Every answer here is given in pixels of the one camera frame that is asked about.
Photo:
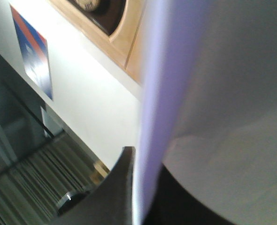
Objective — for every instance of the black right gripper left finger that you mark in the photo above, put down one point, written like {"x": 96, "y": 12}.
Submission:
{"x": 110, "y": 203}

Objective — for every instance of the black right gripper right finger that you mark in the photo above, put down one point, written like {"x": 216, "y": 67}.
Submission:
{"x": 173, "y": 205}

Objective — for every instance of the white paper sheet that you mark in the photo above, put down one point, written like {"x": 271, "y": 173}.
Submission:
{"x": 209, "y": 107}

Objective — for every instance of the red blue wall poster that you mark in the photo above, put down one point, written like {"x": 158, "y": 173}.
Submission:
{"x": 34, "y": 53}

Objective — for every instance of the wooden framed wall clock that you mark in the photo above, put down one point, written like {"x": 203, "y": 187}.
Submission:
{"x": 115, "y": 26}

